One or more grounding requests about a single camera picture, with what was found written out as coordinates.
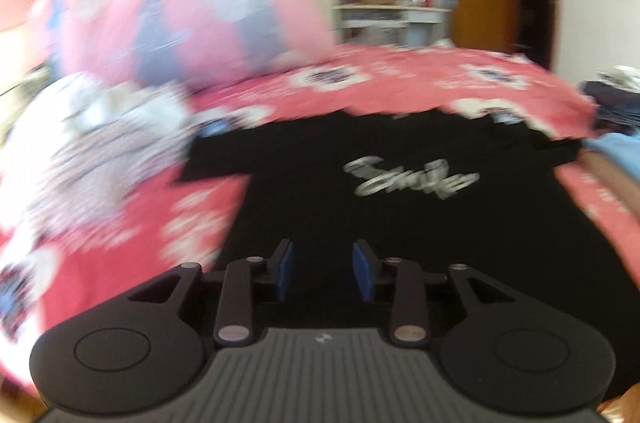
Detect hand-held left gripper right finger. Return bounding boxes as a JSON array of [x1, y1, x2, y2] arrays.
[[351, 240, 516, 348]]

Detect white crumpled cloth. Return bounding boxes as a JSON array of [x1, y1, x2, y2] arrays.
[[597, 65, 640, 91]]

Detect dark grey folded garment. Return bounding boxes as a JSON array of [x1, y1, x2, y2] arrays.
[[582, 80, 640, 114]]

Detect dark grey folded clothes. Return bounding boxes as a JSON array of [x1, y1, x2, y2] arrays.
[[592, 108, 640, 136]]

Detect pink floral blanket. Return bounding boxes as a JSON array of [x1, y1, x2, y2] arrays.
[[0, 43, 640, 404]]

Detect pink headboard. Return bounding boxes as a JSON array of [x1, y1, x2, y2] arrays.
[[0, 0, 56, 34]]

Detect black printed t-shirt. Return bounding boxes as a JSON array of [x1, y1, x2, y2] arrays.
[[177, 107, 640, 404]]

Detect white dresser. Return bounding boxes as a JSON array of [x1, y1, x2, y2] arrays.
[[332, 0, 453, 46]]

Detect pile of white patterned clothes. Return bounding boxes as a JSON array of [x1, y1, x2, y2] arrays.
[[0, 103, 196, 234]]

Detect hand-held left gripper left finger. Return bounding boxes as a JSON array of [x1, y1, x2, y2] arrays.
[[127, 239, 295, 349]]

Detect beige folded garment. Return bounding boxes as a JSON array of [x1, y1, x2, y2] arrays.
[[582, 150, 640, 214]]

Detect pink and blue duvet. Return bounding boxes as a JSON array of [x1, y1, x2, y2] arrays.
[[32, 0, 336, 94]]

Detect light blue folded garment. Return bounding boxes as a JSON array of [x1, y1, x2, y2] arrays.
[[582, 130, 640, 184]]

